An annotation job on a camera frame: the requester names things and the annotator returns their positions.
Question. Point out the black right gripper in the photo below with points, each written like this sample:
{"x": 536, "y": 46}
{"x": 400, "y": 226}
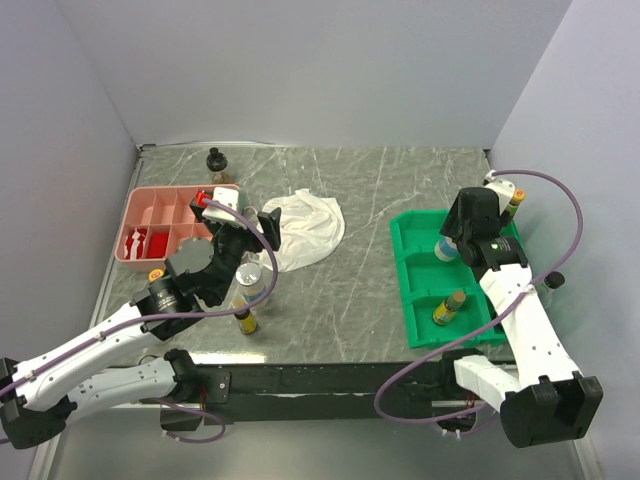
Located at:
{"x": 450, "y": 226}

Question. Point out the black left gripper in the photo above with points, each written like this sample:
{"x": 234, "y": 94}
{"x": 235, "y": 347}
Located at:
{"x": 254, "y": 241}

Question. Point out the silver lid blue label jar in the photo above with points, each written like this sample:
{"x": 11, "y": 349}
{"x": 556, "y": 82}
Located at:
{"x": 446, "y": 249}

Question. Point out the red sauce bottle yellow cap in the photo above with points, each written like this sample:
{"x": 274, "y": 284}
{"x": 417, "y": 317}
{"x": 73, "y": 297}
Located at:
{"x": 512, "y": 207}

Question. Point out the dark sauce bottle black cap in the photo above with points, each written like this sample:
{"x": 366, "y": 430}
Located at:
{"x": 546, "y": 288}

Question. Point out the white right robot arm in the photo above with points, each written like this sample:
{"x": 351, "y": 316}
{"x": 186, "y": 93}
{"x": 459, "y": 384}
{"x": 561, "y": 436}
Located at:
{"x": 549, "y": 399}

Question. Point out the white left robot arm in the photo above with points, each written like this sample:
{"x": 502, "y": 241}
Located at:
{"x": 41, "y": 396}

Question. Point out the yellow cap bottle left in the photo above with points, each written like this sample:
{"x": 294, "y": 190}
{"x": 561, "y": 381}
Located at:
{"x": 155, "y": 274}

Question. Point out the red packet front compartment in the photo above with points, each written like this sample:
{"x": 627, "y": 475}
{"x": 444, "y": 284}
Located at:
{"x": 157, "y": 244}

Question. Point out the small yellow dropper bottle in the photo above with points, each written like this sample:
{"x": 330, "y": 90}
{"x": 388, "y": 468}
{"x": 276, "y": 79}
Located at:
{"x": 247, "y": 322}

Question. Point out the pink compartment tray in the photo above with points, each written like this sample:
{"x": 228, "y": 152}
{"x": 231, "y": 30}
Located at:
{"x": 162, "y": 208}

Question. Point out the red white striped packet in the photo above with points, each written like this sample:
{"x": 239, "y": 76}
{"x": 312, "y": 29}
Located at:
{"x": 134, "y": 244}

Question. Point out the green compartment bin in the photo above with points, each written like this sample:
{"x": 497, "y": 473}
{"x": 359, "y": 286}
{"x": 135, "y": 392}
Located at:
{"x": 425, "y": 282}

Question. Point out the black cap spice jar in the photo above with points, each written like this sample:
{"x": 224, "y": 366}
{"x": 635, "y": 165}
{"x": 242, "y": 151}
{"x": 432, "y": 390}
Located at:
{"x": 217, "y": 164}

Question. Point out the white crumpled cloth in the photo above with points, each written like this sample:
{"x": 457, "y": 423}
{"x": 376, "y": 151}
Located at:
{"x": 311, "y": 228}

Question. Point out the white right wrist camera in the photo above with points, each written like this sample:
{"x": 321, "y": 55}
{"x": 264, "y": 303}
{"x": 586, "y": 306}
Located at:
{"x": 504, "y": 188}

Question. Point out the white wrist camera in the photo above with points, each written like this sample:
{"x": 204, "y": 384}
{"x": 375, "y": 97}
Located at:
{"x": 504, "y": 188}
{"x": 227, "y": 195}

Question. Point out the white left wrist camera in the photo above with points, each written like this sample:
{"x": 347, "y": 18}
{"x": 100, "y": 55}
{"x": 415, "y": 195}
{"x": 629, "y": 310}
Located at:
{"x": 227, "y": 195}

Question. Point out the black front mounting rail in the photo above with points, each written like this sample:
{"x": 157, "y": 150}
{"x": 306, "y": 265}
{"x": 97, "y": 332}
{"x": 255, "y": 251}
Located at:
{"x": 340, "y": 391}

